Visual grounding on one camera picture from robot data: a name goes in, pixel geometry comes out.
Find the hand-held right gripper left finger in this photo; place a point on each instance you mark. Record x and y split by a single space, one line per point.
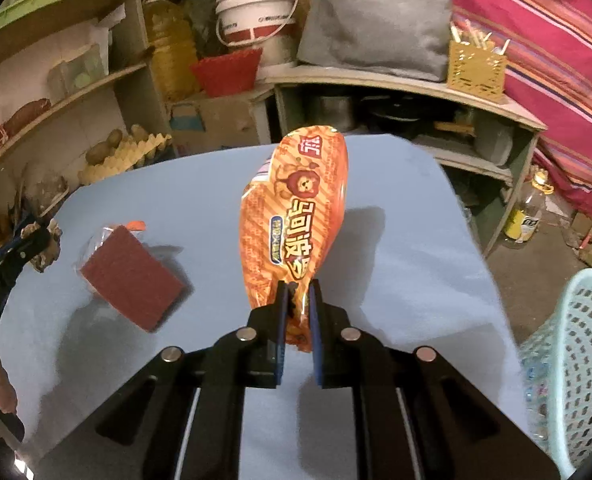
282 335

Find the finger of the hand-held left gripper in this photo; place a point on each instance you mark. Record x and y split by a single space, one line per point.
31 246

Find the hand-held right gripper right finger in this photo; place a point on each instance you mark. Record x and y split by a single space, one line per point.
316 340

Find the brown paper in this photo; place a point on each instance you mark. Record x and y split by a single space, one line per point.
49 258

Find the red scouring pad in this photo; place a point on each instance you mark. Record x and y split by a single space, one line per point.
131 275

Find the orange snack bag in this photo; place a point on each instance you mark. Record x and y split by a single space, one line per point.
296 210

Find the light blue plastic basket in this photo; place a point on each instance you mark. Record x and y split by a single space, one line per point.
583 275

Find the potato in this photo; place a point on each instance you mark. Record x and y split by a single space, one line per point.
103 150

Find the egg tray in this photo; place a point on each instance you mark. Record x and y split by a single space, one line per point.
126 158

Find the red net bag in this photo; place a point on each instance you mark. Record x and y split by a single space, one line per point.
26 115

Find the blue tablecloth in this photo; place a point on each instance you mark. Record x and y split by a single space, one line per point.
201 210

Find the wooden shelf unit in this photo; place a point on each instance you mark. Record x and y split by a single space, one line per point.
76 91

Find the clear plastic container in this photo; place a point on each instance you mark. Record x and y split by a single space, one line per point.
76 75

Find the cardboard box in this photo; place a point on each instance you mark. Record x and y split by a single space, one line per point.
216 120

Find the small metal pot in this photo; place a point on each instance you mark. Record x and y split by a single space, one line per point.
331 112

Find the clear bottle yellow label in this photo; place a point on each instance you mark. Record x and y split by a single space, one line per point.
523 222

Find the yellow oil bottle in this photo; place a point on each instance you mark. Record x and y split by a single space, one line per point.
171 50

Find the green plastic tray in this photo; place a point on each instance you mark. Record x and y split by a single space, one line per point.
31 5

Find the dark frying pan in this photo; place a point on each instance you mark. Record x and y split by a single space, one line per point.
395 112

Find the red plastic basket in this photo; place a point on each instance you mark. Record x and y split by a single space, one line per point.
226 72

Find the white low cabinet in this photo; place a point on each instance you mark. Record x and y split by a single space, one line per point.
400 91

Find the white plastic container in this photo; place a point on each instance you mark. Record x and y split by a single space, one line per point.
493 140

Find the yellow utensil holder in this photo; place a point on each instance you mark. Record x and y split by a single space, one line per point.
475 72

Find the grey fabric bag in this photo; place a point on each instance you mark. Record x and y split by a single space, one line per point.
375 25

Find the white plastic bucket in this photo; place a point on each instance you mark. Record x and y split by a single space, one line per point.
256 10

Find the bundle of utensils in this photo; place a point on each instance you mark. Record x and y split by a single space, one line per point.
478 35

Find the red striped cloth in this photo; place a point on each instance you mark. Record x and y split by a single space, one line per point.
550 35

